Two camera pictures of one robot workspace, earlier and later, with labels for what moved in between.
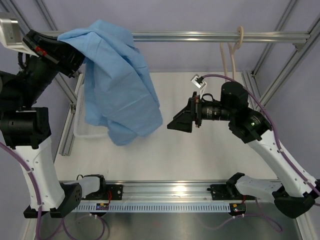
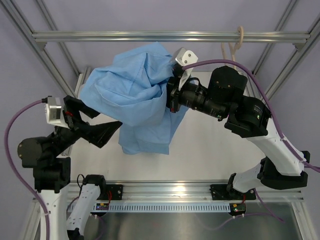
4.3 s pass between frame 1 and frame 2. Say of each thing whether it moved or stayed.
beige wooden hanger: stayed
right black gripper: moved
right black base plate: stayed
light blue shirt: moved
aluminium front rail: stayed
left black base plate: stayed
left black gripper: moved
